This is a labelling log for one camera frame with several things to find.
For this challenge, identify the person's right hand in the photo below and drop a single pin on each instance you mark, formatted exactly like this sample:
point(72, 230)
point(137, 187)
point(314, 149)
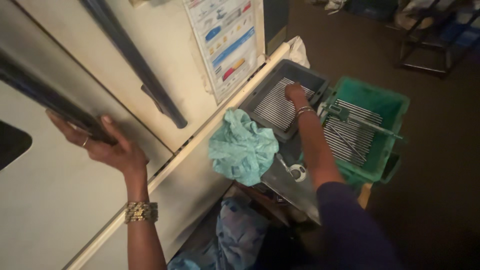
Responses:
point(299, 96)

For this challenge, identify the person's left hand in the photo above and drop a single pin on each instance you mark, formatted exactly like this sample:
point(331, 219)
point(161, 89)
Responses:
point(112, 152)

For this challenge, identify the person's right fingers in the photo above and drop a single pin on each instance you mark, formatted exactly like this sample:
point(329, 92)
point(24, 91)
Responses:
point(292, 90)

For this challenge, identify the grey plastic tray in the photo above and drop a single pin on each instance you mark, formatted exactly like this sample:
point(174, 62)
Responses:
point(296, 73)

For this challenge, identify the thin metal bangles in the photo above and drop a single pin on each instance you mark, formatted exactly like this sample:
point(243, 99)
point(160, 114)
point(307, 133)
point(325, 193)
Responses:
point(304, 111)

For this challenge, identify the row of rods in grey tray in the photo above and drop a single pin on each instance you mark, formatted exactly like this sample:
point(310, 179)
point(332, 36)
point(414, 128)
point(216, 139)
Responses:
point(272, 107)

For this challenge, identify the white plastic bag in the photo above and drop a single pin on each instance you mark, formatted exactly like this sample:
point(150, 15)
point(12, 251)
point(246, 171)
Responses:
point(299, 50)

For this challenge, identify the metal vernier caliper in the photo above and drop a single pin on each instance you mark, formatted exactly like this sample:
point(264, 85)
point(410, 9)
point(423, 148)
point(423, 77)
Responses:
point(360, 122)

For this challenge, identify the teal crumpled cloth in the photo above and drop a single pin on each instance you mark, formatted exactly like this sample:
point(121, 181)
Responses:
point(242, 148)

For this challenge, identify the row of rods in green crate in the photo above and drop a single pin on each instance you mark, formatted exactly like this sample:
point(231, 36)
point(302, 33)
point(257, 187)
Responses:
point(347, 144)

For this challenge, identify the metal micrometer gauge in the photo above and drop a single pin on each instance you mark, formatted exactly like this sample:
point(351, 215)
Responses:
point(296, 172)

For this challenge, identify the green plastic crate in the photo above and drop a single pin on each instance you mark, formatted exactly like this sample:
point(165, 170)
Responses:
point(386, 108)

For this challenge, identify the steel work surface plate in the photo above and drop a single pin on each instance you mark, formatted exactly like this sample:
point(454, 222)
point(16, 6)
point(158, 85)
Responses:
point(288, 187)

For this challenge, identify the white metal cabinet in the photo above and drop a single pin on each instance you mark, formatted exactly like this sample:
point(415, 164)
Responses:
point(168, 41)

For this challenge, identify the dark metal rack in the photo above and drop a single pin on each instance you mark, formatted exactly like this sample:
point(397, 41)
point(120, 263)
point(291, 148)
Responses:
point(435, 41)

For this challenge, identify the dark purple sleeve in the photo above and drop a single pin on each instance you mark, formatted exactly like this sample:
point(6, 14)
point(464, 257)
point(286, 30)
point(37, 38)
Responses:
point(352, 228)

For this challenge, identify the blue patterned garment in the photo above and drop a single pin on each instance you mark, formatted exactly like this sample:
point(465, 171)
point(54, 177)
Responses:
point(234, 232)

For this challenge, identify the illustrated wall chart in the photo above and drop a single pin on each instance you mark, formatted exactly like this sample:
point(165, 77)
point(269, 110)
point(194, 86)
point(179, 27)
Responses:
point(228, 41)

